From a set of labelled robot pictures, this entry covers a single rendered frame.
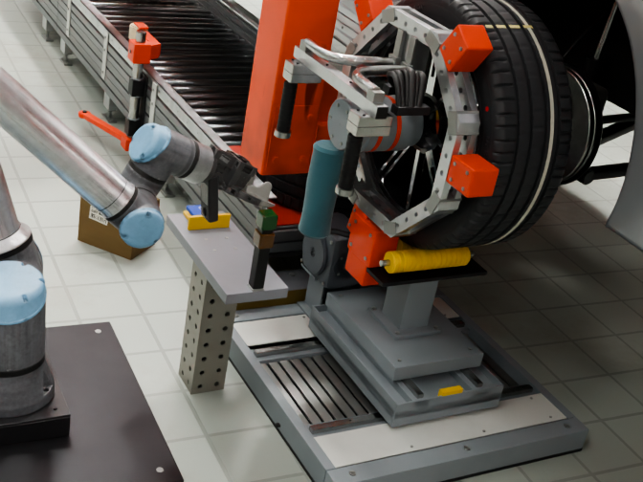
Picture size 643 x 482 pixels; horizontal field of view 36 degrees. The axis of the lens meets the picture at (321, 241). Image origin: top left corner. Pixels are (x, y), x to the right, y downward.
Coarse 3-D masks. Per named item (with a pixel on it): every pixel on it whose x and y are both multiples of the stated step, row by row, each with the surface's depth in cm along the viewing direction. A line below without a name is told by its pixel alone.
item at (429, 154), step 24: (384, 48) 264; (432, 72) 250; (432, 96) 251; (432, 120) 285; (432, 144) 252; (384, 168) 273; (408, 168) 278; (432, 168) 254; (384, 192) 270; (408, 192) 271
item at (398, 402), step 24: (312, 312) 298; (336, 336) 286; (336, 360) 287; (360, 360) 276; (360, 384) 276; (384, 384) 271; (408, 384) 268; (432, 384) 275; (456, 384) 277; (480, 384) 274; (384, 408) 266; (408, 408) 263; (432, 408) 268; (456, 408) 273; (480, 408) 278
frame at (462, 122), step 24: (384, 24) 248; (408, 24) 239; (432, 24) 238; (360, 48) 259; (432, 48) 231; (456, 72) 232; (456, 96) 226; (456, 120) 225; (456, 144) 227; (360, 168) 272; (360, 192) 266; (432, 192) 235; (456, 192) 234; (384, 216) 255; (408, 216) 246; (432, 216) 239
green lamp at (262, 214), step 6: (258, 210) 236; (264, 210) 236; (270, 210) 237; (258, 216) 236; (264, 216) 234; (270, 216) 234; (276, 216) 235; (258, 222) 236; (264, 222) 234; (270, 222) 235; (276, 222) 236; (264, 228) 235; (270, 228) 236; (276, 228) 237
